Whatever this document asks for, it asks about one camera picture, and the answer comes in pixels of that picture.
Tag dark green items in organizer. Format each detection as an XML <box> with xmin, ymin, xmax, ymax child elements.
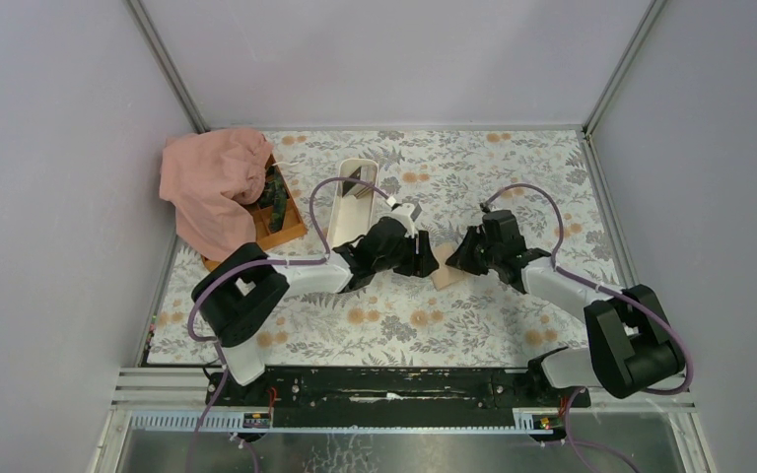
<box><xmin>257</xmin><ymin>166</ymin><xmax>288</xmax><ymax>234</ymax></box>

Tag slotted aluminium cable duct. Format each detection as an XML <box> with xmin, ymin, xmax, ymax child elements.
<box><xmin>126</xmin><ymin>409</ymin><xmax>566</xmax><ymax>436</ymax></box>

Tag orange wooden organizer tray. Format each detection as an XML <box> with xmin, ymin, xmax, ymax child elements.
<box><xmin>200</xmin><ymin>154</ymin><xmax>309</xmax><ymax>273</ymax></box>

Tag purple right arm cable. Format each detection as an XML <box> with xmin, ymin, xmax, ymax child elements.
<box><xmin>480</xmin><ymin>183</ymin><xmax>695</xmax><ymax>473</ymax></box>

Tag pink crumpled cloth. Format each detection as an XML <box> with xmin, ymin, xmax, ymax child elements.
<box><xmin>159</xmin><ymin>128</ymin><xmax>273</xmax><ymax>261</ymax></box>

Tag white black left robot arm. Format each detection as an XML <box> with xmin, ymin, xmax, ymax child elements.
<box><xmin>191</xmin><ymin>217</ymin><xmax>440</xmax><ymax>405</ymax></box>

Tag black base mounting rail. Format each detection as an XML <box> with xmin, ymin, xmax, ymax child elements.
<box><xmin>205</xmin><ymin>366</ymin><xmax>591</xmax><ymax>417</ymax></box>

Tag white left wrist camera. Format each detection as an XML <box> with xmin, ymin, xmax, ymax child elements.
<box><xmin>389</xmin><ymin>202</ymin><xmax>421</xmax><ymax>238</ymax></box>

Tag floral patterned table mat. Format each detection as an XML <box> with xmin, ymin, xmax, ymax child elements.
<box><xmin>147</xmin><ymin>131</ymin><xmax>618</xmax><ymax>383</ymax></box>

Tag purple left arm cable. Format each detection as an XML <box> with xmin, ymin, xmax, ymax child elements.
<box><xmin>184</xmin><ymin>176</ymin><xmax>396</xmax><ymax>473</ymax></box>

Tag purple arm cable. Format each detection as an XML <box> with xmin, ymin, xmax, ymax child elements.
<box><xmin>184</xmin><ymin>176</ymin><xmax>396</xmax><ymax>473</ymax></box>
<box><xmin>480</xmin><ymin>183</ymin><xmax>695</xmax><ymax>473</ymax></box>

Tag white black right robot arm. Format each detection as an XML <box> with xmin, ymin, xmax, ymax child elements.
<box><xmin>447</xmin><ymin>210</ymin><xmax>690</xmax><ymax>406</ymax></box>

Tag long white plastic tray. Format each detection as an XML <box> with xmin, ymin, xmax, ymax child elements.
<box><xmin>326</xmin><ymin>158</ymin><xmax>379</xmax><ymax>247</ymax></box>

